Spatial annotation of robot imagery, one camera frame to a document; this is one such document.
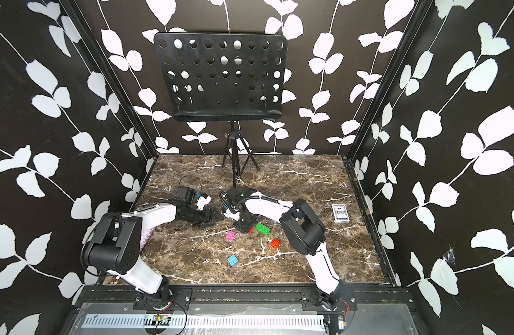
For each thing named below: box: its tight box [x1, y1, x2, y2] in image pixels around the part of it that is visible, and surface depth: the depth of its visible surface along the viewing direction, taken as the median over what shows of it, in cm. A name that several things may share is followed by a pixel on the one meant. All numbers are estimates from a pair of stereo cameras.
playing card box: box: [331, 203, 350, 224], surface depth 97 cm
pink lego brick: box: [225, 231, 236, 241], surface depth 90 cm
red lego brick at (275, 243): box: [270, 238, 282, 250], surface depth 89 cm
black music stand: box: [153, 32, 288, 189], surface depth 65 cm
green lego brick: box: [255, 223, 271, 237], surface depth 92 cm
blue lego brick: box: [227, 254, 239, 268], surface depth 83 cm
